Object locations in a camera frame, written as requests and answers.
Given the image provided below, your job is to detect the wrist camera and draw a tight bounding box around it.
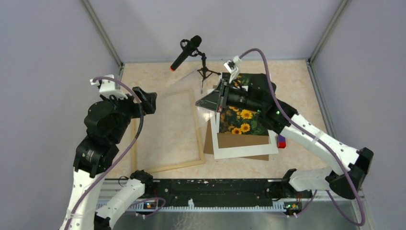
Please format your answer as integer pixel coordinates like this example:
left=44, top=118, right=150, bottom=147
left=224, top=56, right=242, bottom=84
left=90, top=74, right=128, bottom=100

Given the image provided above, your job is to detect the aluminium rail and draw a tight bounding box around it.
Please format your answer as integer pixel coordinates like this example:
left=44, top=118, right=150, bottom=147
left=95, top=179, right=365, bottom=214

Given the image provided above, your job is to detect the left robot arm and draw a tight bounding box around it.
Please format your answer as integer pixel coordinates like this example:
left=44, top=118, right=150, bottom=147
left=61, top=87, right=158, bottom=230

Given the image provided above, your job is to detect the black tripod stand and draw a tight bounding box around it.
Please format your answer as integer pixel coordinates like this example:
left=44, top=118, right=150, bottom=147
left=191, top=49, right=221, bottom=93

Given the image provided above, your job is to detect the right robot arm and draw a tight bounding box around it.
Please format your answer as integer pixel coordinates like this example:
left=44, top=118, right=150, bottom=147
left=195, top=77, right=374, bottom=200

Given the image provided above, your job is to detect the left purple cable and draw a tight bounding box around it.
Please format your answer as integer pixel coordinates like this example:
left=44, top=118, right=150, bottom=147
left=63, top=76, right=167, bottom=230

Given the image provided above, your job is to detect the red blue block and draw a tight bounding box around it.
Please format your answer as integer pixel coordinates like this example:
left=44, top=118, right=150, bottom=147
left=276, top=135, right=286, bottom=149

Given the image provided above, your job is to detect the sunflower photo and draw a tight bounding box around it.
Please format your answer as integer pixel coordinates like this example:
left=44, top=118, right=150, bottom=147
left=229, top=73, right=254, bottom=91
left=219, top=106, right=269, bottom=136

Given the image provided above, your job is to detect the black microphone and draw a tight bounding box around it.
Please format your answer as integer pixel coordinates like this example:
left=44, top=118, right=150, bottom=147
left=169, top=35, right=202, bottom=71

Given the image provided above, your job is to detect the sunflower photo rear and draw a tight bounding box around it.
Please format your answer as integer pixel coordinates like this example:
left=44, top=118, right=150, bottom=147
left=229, top=73, right=254, bottom=91

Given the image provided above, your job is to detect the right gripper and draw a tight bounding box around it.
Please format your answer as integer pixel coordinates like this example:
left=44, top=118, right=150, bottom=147
left=196, top=80, right=262, bottom=114

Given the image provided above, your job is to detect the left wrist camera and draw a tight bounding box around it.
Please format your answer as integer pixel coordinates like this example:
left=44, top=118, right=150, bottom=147
left=90, top=74, right=128, bottom=100

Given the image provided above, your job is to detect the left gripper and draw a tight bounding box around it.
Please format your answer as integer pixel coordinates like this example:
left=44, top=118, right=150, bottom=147
left=101, top=85, right=158, bottom=143

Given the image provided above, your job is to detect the white mat board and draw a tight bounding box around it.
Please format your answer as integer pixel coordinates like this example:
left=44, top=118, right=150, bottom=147
left=210, top=112, right=279, bottom=159

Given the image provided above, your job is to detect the wooden picture frame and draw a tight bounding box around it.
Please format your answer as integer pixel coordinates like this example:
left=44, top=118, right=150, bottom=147
left=131, top=90, right=205, bottom=174

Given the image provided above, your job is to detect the sunflower photo front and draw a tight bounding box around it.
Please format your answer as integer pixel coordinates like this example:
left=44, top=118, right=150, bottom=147
left=219, top=106, right=269, bottom=136

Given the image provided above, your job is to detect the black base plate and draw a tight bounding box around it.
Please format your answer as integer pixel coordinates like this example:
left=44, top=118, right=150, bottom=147
left=126, top=178, right=313, bottom=208

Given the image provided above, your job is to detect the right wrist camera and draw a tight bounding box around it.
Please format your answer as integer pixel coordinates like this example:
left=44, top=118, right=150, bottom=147
left=224, top=56, right=242, bottom=84

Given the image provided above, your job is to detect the brown backing board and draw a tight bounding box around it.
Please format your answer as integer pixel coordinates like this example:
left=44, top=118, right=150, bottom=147
left=203, top=121, right=270, bottom=161

